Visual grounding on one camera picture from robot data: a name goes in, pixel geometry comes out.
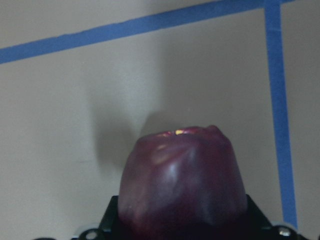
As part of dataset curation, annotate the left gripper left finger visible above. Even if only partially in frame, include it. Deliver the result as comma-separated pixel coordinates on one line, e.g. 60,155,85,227
98,195,124,240

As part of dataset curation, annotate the dark red apple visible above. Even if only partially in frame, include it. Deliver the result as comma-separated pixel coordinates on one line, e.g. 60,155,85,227
117,125,248,240

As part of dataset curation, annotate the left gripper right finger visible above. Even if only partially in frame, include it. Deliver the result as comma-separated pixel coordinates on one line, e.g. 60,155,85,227
246,194,272,240

